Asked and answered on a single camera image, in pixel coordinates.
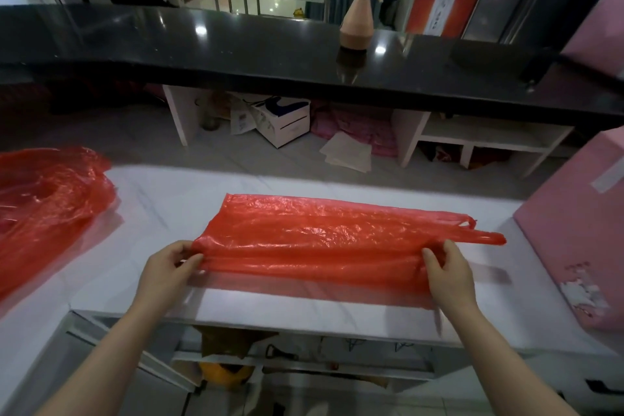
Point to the person's left hand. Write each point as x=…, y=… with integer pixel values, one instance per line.
x=163, y=274

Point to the person's right hand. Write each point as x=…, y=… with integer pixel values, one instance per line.
x=451, y=279

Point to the person's left thumb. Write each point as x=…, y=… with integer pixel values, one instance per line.
x=191, y=263

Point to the person's right thumb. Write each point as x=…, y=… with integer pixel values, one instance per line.
x=431, y=267

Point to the red plastic bag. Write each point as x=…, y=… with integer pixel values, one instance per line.
x=336, y=240

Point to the person's left forearm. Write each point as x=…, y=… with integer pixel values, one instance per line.
x=97, y=362

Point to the person's right forearm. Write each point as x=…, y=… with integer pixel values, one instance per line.
x=507, y=362

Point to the yellow round object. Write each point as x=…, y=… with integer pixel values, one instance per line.
x=226, y=374

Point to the white low shelf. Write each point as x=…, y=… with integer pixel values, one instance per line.
x=487, y=138

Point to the white paper sheets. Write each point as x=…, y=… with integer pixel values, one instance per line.
x=347, y=152

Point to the pink cardboard box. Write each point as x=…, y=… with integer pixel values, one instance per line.
x=580, y=230

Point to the pile of red plastic bags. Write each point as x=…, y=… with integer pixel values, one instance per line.
x=44, y=211

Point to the pink plastic bag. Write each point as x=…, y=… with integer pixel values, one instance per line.
x=360, y=125

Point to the white cardboard box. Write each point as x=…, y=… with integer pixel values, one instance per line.
x=282, y=120

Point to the black counter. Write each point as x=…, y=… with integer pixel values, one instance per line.
x=292, y=55

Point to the tan spray bottle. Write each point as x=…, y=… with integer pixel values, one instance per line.
x=358, y=16

